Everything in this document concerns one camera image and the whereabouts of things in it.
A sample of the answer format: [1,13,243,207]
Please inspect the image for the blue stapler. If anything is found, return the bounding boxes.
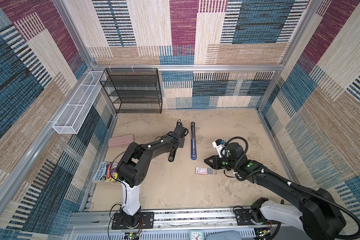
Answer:
[191,122,197,161]

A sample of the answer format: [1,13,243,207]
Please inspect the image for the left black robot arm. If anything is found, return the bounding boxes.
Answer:
[116,130,189,227]

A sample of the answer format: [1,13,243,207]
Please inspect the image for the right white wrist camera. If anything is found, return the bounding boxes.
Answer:
[213,139,227,158]

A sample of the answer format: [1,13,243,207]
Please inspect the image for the small teal clock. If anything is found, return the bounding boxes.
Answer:
[189,230,204,240]

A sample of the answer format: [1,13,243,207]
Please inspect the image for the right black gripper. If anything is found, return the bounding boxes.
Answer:
[203,154,238,170]

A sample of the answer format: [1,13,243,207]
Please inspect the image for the black stapler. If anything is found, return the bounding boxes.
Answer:
[168,148,177,163]

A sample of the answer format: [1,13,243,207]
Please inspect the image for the red white staples box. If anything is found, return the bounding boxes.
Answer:
[195,167,217,175]

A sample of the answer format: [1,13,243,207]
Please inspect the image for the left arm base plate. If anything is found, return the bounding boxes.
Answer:
[111,211,155,230]

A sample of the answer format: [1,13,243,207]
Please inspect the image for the pink pencil case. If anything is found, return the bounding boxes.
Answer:
[108,134,135,148]

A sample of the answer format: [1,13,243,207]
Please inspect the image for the colourful magazine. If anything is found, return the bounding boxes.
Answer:
[92,162,118,184]

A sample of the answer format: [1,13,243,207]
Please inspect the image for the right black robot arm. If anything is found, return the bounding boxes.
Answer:
[204,137,360,240]

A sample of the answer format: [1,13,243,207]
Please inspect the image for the black wire shelf rack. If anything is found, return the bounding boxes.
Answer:
[100,68,163,114]

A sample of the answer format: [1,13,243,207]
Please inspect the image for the aluminium mounting rail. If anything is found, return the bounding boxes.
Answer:
[66,206,278,233]

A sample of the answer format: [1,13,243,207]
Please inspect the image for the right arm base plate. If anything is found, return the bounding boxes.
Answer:
[233,206,278,226]

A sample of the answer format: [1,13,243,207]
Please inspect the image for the white wire mesh basket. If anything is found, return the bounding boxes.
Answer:
[53,71,103,135]

